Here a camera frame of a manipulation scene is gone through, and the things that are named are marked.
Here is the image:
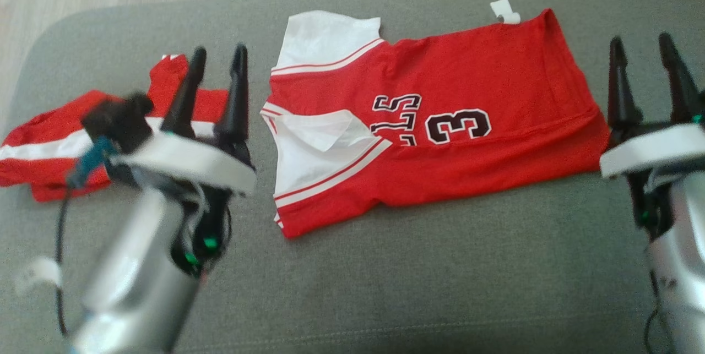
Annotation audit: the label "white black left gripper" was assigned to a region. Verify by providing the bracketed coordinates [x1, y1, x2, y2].
[113, 43, 257, 275]

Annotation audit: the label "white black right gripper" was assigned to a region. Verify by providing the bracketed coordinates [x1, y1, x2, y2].
[599, 32, 705, 239]

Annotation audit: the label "red shorts white stripe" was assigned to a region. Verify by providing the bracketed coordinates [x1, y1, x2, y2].
[0, 54, 229, 203]

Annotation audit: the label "red basketball jersey white sleeves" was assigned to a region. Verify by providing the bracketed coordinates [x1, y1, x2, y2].
[260, 0, 612, 239]

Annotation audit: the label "large grey sofa ottoman cushion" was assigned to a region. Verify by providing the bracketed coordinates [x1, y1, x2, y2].
[0, 0, 705, 354]

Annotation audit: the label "black cable blue connector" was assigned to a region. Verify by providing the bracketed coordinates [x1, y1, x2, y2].
[14, 137, 119, 338]
[643, 271, 675, 354]

